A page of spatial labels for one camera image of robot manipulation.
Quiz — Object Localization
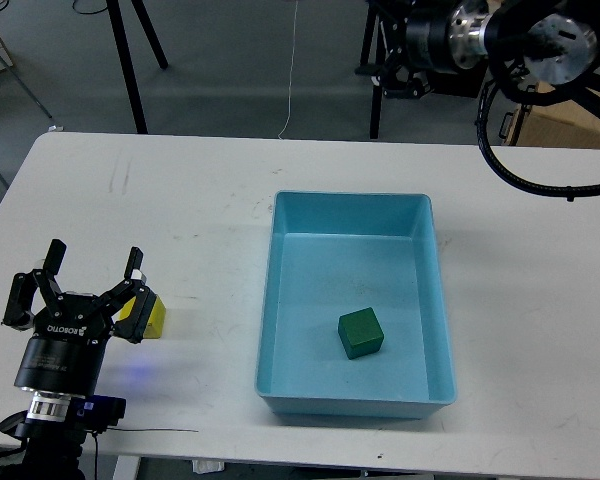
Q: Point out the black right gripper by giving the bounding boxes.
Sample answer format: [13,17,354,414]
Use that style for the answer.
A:
[367,1,453,99]

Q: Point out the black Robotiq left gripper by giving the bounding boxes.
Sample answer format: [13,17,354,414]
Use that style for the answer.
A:
[2,239,155,397]

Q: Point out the yellow wooden block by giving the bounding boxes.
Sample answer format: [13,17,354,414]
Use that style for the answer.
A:
[118,296,166,339]

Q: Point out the green wooden block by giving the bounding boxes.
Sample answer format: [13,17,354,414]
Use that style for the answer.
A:
[337,307,384,360]

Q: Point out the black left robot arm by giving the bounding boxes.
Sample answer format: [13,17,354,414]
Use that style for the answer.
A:
[0,239,158,479]

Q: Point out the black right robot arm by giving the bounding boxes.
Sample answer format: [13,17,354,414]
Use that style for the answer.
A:
[355,1,600,137]

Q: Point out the light blue plastic box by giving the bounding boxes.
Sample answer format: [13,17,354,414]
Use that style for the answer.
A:
[256,191,457,419]

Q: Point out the black right stand legs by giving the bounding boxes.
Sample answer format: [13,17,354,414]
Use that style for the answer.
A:
[355,1,386,140]

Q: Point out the black stand legs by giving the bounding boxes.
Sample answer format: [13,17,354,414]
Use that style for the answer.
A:
[105,0,169,135]
[355,1,386,140]

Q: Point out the light wooden cabinet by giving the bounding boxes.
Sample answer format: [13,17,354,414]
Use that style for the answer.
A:
[500,101,600,150]

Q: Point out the black left stand legs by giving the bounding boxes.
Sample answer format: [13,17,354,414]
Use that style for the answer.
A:
[105,0,169,135]

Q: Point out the white hanging cord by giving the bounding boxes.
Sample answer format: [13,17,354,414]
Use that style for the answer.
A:
[277,0,298,142]

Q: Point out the black corrugated cable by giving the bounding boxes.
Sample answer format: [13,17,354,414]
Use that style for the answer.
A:
[475,74,600,202]

